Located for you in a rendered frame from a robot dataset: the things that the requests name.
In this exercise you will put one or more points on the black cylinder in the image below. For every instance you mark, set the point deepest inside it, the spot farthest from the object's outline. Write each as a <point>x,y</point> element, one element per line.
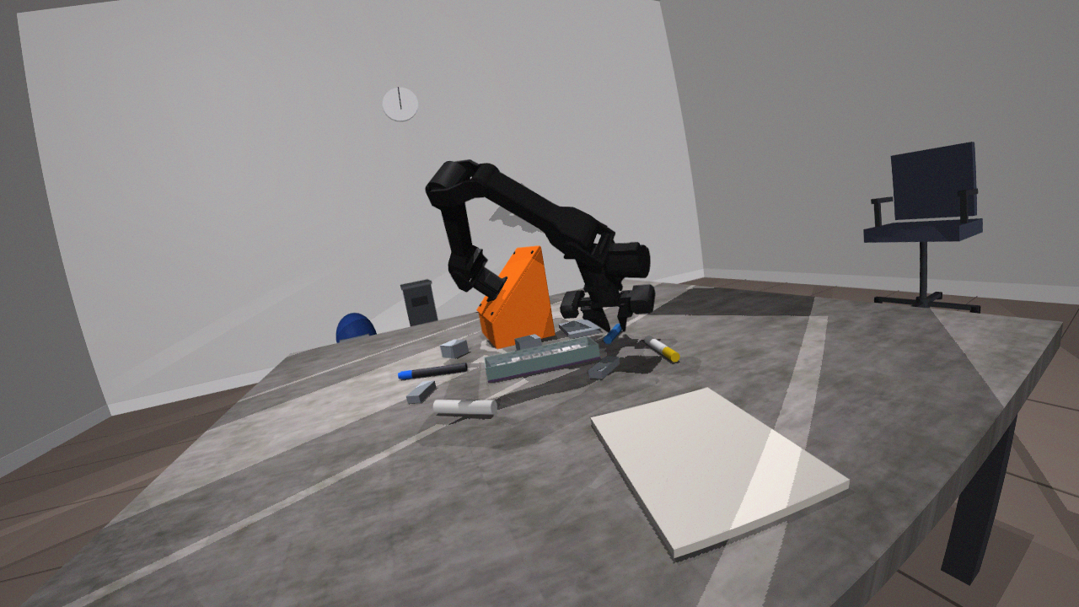
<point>423,372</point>

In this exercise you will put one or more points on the blue stylus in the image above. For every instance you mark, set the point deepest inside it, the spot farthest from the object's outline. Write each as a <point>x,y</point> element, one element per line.
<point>613,334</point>

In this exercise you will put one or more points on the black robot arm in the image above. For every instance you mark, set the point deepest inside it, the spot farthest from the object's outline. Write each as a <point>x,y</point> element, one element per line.
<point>569,229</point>

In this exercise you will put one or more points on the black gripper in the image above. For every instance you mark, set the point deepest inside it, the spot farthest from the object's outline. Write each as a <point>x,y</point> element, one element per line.
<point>605,293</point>

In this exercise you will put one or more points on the white and yellow cylinder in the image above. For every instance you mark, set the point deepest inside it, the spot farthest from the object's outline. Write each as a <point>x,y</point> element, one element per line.
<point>663,349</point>

